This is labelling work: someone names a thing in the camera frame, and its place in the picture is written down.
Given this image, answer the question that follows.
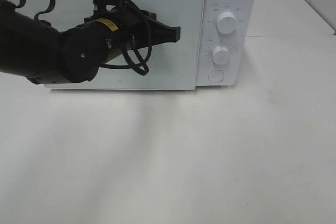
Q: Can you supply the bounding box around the white control knob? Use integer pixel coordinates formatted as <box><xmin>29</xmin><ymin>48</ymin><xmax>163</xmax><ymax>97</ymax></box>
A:
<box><xmin>216</xmin><ymin>10</ymin><xmax>238</xmax><ymax>34</ymax></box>
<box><xmin>211</xmin><ymin>46</ymin><xmax>230</xmax><ymax>65</ymax></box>

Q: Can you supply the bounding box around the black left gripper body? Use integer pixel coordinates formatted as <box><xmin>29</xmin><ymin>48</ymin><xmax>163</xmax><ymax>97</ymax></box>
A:
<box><xmin>84</xmin><ymin>0</ymin><xmax>147</xmax><ymax>34</ymax></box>

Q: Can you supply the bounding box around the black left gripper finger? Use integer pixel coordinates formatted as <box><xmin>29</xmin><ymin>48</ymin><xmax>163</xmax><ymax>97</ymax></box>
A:
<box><xmin>141</xmin><ymin>10</ymin><xmax>181</xmax><ymax>48</ymax></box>

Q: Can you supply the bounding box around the white microwave oven body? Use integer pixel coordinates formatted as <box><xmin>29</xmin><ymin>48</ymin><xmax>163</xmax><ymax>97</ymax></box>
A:
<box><xmin>18</xmin><ymin>0</ymin><xmax>254</xmax><ymax>90</ymax></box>

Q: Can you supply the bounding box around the white microwave door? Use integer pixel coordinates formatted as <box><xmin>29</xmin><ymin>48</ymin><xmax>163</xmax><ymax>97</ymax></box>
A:
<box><xmin>42</xmin><ymin>0</ymin><xmax>204</xmax><ymax>90</ymax></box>

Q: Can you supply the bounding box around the round white door button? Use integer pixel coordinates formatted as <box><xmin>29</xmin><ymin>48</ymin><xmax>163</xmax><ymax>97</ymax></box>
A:
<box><xmin>208</xmin><ymin>70</ymin><xmax>225</xmax><ymax>83</ymax></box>

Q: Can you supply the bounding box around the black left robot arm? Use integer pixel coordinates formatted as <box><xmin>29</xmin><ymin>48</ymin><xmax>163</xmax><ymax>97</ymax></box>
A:
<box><xmin>1</xmin><ymin>0</ymin><xmax>181</xmax><ymax>84</ymax></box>

